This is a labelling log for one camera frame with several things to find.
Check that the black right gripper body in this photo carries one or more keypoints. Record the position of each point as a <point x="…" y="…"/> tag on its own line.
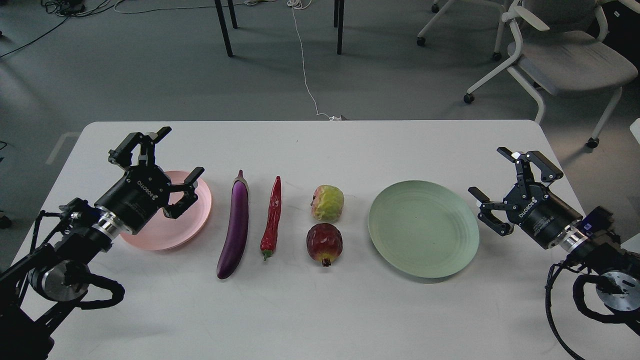
<point x="540" y="214"/>

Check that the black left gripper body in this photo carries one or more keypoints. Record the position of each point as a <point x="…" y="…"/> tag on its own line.
<point x="137" y="196"/>

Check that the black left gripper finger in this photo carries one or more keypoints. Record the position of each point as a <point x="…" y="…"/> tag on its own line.
<point x="188" y="189"/>
<point x="122" y="155"/>

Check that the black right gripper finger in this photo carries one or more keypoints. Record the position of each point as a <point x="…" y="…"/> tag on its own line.
<point x="523" y="161"/>
<point x="486" y="215"/>

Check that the purple eggplant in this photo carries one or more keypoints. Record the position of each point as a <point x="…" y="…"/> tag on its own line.
<point x="237" y="229"/>

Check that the red chili pepper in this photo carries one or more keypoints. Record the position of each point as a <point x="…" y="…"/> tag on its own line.
<point x="269" y="239"/>

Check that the red pomegranate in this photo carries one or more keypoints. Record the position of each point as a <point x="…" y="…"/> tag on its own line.
<point x="324" y="243"/>

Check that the green pink guava fruit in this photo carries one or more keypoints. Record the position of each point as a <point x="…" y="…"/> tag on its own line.
<point x="327" y="203"/>

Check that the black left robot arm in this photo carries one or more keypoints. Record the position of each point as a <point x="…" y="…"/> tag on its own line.
<point x="40" y="290"/>

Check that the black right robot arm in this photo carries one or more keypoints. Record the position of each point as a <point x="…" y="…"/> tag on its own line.
<point x="607" y="284"/>

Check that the pink plate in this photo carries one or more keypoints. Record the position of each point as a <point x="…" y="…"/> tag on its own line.
<point x="162" y="233"/>

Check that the green plate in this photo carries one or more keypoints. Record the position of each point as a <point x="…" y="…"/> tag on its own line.
<point x="423" y="229"/>

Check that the grey white office chair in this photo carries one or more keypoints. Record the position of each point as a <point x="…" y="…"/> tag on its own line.
<point x="558" y="46"/>

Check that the black table leg left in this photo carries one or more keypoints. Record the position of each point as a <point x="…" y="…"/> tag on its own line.
<point x="223" y="24"/>

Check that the black table leg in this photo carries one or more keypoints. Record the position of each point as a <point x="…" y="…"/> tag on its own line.
<point x="223" y="24"/>
<point x="338" y="23"/>

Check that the white chair base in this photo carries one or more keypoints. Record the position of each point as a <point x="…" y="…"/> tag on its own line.
<point x="463" y="14"/>

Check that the black table leg right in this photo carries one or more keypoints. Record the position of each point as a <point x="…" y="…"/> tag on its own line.
<point x="338" y="23"/>

